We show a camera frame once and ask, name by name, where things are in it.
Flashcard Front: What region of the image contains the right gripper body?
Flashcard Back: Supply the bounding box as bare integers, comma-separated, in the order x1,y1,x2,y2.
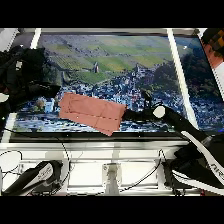
122,107,155,122

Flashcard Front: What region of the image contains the pink garment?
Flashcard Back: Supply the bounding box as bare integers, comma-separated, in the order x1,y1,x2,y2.
58,92,128,137

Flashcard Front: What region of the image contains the checked shirt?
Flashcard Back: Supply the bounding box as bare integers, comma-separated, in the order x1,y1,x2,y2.
201,28,224,65

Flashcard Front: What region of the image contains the heap of clothes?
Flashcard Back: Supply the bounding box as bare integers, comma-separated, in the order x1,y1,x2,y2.
0,45,63,112

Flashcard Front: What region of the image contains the white garment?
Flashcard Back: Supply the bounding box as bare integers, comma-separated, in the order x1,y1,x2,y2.
213,61,224,94

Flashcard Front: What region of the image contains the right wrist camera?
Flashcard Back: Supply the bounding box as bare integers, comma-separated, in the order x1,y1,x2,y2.
140,89,154,111

